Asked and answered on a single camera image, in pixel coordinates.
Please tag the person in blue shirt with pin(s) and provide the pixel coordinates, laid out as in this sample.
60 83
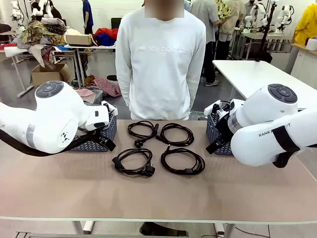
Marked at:
88 15

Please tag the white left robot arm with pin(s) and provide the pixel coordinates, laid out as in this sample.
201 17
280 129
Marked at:
57 111

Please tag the grey robot workbench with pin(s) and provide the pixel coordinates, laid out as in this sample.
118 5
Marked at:
262 37

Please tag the red cloth heap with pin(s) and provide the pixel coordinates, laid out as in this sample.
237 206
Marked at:
106 31

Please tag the white cabinet wooden top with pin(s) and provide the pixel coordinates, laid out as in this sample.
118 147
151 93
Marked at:
303 62

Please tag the pile of patterned clothes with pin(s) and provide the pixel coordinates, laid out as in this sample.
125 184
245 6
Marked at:
39 32

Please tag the person in beige shirt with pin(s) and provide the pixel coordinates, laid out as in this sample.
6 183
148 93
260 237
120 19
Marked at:
232 22

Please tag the blue-grey plastic lattice basket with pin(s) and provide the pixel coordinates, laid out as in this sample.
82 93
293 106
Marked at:
210 129
94 147

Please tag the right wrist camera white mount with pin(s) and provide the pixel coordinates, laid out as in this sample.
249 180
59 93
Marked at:
210 109

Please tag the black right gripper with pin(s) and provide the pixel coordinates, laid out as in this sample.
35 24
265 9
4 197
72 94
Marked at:
224 131

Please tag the black tripod pole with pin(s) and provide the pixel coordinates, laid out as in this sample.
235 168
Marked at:
267 32

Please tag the red checkered cloth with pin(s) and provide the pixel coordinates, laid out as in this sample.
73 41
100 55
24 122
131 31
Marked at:
106 85

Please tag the white table leg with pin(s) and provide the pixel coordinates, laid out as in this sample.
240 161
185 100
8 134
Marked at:
223 229
84 226

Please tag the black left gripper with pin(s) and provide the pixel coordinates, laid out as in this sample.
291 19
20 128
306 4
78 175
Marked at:
102 135

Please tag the open cardboard box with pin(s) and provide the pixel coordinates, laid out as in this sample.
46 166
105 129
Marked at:
47 75

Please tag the black and white background robot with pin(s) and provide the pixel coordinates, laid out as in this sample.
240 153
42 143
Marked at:
40 8

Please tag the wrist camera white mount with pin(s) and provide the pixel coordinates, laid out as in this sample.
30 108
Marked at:
112 107
210 109

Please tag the closed beige cardboard box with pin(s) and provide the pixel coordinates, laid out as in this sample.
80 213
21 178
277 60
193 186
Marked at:
78 38

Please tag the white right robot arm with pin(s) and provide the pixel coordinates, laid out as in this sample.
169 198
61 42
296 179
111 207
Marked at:
260 146

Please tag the person's right forearm white sleeve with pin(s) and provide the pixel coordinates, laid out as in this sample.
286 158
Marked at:
123 86

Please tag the person in white sweatshirt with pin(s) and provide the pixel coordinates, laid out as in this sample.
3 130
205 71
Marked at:
158 74

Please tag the black pedestal foot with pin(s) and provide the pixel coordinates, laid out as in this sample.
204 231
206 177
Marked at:
161 230

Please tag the grey plastic crate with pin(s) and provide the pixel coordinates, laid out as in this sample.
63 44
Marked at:
95 95

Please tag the black office chair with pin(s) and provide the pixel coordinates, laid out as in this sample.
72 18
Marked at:
116 23

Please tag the person in yellow jacket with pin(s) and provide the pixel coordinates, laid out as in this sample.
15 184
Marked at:
307 24

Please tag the blue cloth heap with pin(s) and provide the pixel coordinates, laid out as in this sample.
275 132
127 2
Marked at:
105 40

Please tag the person in grey shirt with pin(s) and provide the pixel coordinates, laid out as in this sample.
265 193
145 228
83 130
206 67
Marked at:
208 22

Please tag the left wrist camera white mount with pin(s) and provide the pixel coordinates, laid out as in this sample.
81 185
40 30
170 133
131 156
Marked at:
112 107

